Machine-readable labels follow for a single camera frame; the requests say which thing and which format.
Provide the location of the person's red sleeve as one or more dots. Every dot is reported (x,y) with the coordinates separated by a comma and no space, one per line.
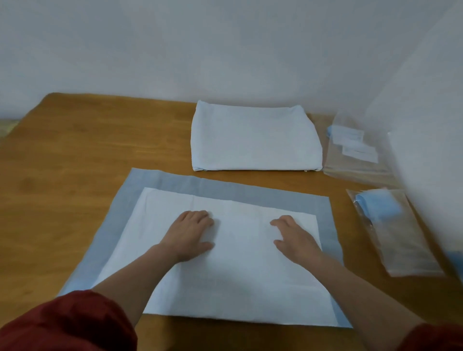
(65,323)
(434,338)

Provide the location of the person's red right sleeve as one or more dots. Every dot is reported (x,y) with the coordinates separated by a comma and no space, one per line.
(434,338)

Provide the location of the person's right thumb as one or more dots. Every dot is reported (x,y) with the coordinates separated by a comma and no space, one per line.
(280,246)

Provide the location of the person's left forearm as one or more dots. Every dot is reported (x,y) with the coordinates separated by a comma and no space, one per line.
(137,280)

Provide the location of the person's left thumb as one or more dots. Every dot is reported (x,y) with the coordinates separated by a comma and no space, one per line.
(206,247)

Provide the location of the clear packet with blue cloth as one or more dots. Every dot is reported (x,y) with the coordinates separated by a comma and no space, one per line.
(398,235)

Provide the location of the clear packet with white labels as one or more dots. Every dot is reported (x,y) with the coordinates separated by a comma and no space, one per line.
(352,162)

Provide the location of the person's right forearm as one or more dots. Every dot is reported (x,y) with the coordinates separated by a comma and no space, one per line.
(361,293)

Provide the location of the large white plastic package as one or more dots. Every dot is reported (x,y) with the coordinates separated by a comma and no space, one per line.
(426,162)

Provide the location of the person's red left sleeve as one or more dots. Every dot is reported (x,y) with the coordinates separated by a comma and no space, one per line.
(65,323)

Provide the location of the folded white pad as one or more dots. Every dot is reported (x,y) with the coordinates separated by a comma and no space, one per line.
(253,139)

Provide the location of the white pad with blue border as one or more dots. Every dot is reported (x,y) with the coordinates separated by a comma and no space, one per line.
(238,285)

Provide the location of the person's left hand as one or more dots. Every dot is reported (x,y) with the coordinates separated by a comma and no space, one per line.
(184,240)

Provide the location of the person's right hand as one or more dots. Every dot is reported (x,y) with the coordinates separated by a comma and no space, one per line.
(298,244)

